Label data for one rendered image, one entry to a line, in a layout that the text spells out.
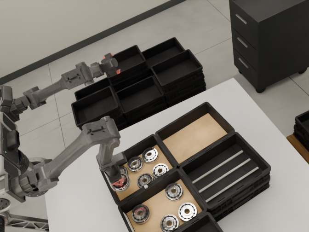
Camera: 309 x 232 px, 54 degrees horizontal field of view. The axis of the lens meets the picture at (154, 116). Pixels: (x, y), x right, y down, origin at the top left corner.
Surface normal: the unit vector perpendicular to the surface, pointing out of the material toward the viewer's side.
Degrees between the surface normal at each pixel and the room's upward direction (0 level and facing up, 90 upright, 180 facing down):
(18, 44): 90
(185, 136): 0
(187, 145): 0
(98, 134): 38
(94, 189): 0
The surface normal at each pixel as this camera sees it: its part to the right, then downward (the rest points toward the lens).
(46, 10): 0.34, 0.67
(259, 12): -0.25, -0.61
